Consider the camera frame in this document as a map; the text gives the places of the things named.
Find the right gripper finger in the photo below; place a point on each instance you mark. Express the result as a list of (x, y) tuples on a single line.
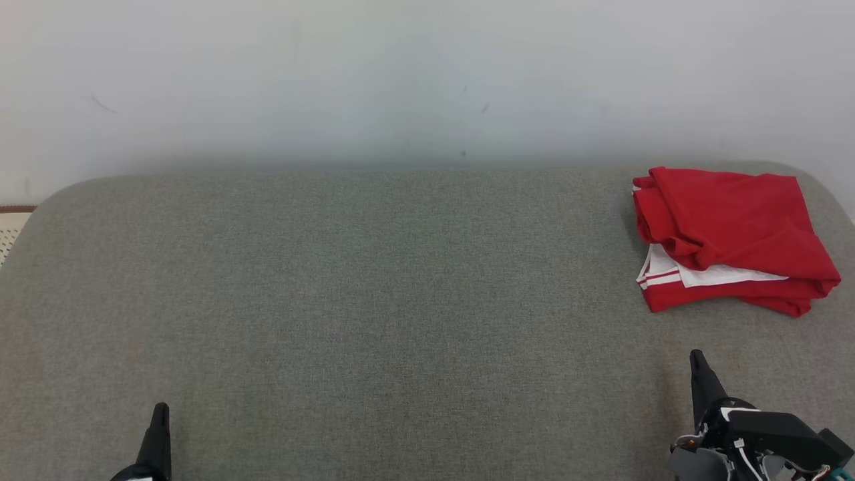
[(705, 391)]

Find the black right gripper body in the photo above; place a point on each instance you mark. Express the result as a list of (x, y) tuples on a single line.
[(775, 434)]

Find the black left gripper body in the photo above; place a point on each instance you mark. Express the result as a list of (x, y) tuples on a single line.
[(132, 475)]

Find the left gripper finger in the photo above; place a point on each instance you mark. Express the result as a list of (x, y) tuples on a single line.
[(159, 447)]

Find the red Bulls 23 jersey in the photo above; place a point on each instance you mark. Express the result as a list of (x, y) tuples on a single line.
[(735, 214)]

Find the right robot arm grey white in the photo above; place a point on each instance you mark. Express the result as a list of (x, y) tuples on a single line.
[(698, 464)]

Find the beige mat brown edge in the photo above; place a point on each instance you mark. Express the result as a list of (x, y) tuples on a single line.
[(10, 234)]

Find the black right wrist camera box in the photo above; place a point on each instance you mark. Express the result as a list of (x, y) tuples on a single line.
[(840, 451)]

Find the teal right camera connector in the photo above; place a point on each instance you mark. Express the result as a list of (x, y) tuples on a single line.
[(845, 475)]

